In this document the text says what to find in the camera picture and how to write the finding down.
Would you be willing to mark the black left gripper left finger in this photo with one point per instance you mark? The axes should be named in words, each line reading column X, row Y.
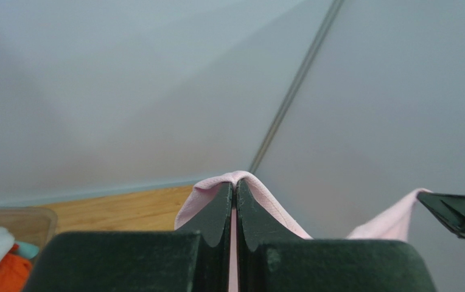
column 195, row 257

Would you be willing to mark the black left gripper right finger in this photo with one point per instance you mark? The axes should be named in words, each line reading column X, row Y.
column 273, row 258

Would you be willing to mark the pink t shirt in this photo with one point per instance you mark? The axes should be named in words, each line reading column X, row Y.
column 389, row 225

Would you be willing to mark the clear plastic bin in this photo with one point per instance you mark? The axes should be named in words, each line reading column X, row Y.
column 34, row 225

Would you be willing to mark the teal t shirt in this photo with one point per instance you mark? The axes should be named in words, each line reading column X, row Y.
column 26, row 250

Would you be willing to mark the orange t shirt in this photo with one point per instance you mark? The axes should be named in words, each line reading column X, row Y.
column 14, row 271

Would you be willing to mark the aluminium corner post right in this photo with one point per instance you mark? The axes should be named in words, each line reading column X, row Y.
column 301, row 74

